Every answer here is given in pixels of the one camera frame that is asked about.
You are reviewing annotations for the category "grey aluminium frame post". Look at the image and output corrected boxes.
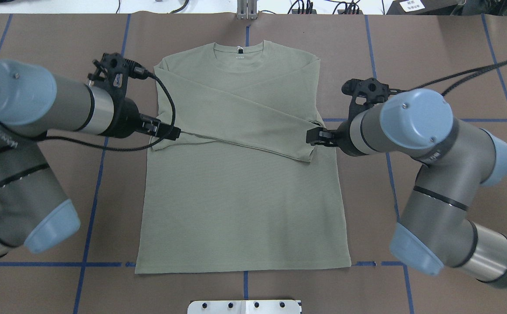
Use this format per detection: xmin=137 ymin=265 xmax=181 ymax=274
xmin=237 ymin=0 xmax=259 ymax=20

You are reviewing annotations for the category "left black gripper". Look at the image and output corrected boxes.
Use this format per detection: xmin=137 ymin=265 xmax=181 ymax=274
xmin=109 ymin=98 xmax=181 ymax=141

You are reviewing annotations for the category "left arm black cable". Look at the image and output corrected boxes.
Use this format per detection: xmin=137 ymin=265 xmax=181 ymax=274
xmin=40 ymin=70 xmax=177 ymax=152

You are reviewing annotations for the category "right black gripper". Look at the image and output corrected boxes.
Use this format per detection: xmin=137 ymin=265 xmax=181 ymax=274
xmin=306 ymin=120 xmax=367 ymax=157

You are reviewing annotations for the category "olive green long-sleeve shirt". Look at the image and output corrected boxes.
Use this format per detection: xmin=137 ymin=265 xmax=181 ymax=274
xmin=135 ymin=41 xmax=351 ymax=274

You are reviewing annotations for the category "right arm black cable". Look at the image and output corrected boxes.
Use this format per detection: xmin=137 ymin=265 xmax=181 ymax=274
xmin=404 ymin=55 xmax=507 ymax=96

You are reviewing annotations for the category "black cable bundle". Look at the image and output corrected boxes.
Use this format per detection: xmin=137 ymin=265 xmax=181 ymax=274
xmin=289 ymin=0 xmax=362 ymax=15

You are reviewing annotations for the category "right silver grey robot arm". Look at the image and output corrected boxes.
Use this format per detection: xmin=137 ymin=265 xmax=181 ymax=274
xmin=306 ymin=88 xmax=507 ymax=290

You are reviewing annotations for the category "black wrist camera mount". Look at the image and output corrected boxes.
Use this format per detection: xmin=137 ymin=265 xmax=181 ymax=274
xmin=87 ymin=52 xmax=150 ymax=101
xmin=341 ymin=78 xmax=405 ymax=120

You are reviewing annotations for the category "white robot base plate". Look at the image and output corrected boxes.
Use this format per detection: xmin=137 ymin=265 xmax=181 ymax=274
xmin=187 ymin=299 xmax=303 ymax=314

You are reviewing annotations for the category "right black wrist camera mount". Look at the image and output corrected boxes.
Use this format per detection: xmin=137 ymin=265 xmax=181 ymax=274
xmin=341 ymin=78 xmax=405 ymax=120

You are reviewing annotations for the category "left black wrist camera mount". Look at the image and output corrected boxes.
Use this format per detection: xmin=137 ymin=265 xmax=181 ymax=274
xmin=87 ymin=52 xmax=150 ymax=101

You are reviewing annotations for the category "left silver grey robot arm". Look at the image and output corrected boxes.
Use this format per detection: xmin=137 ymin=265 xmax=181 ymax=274
xmin=0 ymin=53 xmax=181 ymax=259

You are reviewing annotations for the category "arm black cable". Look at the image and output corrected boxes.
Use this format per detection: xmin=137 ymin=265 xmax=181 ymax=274
xmin=404 ymin=55 xmax=507 ymax=96
xmin=40 ymin=70 xmax=177 ymax=152

